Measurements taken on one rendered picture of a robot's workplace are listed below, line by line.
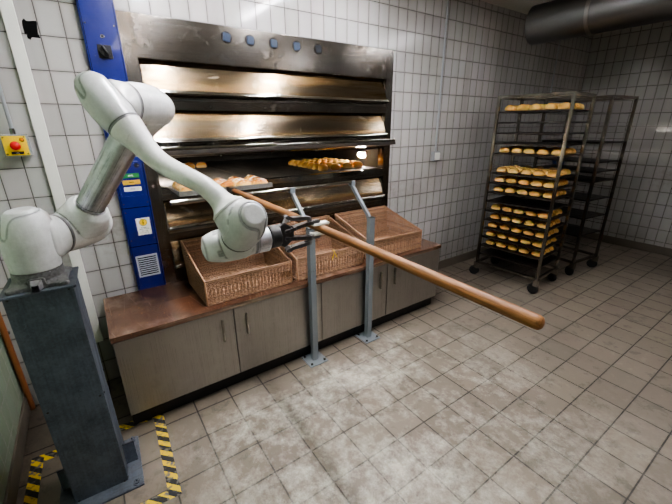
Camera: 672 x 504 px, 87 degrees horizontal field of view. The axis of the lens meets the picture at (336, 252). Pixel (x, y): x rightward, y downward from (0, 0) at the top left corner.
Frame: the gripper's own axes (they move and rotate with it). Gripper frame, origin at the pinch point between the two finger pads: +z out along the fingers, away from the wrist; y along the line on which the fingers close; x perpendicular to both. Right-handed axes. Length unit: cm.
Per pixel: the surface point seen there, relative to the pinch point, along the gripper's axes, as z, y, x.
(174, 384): -48, 100, -77
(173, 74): -14, -62, -133
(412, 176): 187, 10, -133
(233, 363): -15, 101, -77
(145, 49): -27, -74, -132
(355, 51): 116, -87, -133
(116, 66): -43, -64, -129
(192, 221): -16, 24, -130
